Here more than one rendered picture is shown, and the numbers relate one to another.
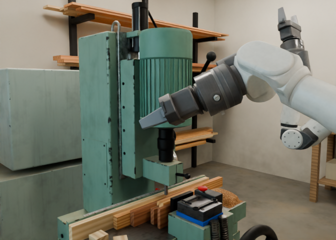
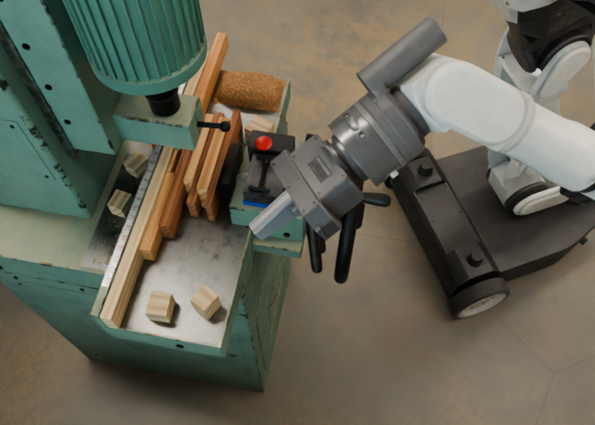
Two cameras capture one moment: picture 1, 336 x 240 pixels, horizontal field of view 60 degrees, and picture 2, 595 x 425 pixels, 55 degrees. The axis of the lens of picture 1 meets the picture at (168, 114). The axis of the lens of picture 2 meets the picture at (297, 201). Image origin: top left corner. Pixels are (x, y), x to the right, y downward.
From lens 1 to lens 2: 0.63 m
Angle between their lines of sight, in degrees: 60
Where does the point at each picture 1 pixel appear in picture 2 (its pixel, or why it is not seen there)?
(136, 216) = (171, 226)
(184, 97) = (344, 196)
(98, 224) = (130, 278)
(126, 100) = (31, 34)
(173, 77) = not seen: outside the picture
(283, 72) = (510, 137)
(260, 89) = not seen: hidden behind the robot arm
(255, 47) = (461, 85)
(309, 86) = (537, 142)
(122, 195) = (83, 170)
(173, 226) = (242, 218)
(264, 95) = not seen: hidden behind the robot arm
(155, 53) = not seen: outside the picture
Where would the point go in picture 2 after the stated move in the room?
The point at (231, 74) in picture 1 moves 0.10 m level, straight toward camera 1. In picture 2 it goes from (418, 135) to (469, 212)
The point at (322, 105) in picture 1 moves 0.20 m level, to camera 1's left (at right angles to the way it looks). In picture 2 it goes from (551, 166) to (415, 261)
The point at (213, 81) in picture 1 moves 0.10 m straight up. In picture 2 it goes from (390, 158) to (405, 94)
